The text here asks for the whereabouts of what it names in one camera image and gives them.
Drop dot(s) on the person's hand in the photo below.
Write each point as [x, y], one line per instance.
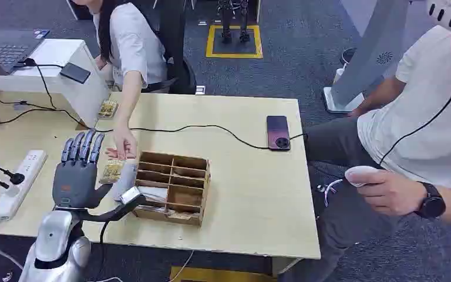
[125, 144]

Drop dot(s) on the black power plug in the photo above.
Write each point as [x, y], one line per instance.
[15, 178]

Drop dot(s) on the black robot legs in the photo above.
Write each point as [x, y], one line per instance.
[233, 19]

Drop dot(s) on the black wristwatch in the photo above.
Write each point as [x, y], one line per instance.
[431, 202]

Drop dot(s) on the white pillar stand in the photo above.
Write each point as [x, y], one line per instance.
[369, 54]

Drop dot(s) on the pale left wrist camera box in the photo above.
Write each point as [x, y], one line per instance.
[130, 195]

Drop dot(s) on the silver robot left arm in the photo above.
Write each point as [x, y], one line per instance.
[56, 241]

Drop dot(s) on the dark laptop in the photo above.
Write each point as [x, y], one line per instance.
[3, 48]

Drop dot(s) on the dark purple smartphone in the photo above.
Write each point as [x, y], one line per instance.
[278, 132]

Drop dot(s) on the white hand controller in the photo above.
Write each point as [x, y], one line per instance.
[359, 173]

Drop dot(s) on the black office chair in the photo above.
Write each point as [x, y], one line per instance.
[178, 50]

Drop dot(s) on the white desk riser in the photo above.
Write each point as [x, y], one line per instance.
[66, 74]

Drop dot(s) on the person with headset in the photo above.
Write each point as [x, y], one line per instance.
[424, 128]

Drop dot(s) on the wooden card box with slots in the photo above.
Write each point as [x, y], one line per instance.
[178, 190]

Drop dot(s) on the white cards in box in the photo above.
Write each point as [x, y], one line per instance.
[153, 193]

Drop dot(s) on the person in white top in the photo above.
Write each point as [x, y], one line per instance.
[132, 43]

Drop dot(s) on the white power strip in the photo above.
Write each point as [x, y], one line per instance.
[19, 185]

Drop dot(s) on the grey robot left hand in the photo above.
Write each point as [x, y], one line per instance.
[73, 183]

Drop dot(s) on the yellow-bordered floor mat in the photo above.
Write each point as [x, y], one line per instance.
[234, 41]

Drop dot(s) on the black flat device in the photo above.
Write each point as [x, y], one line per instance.
[75, 72]

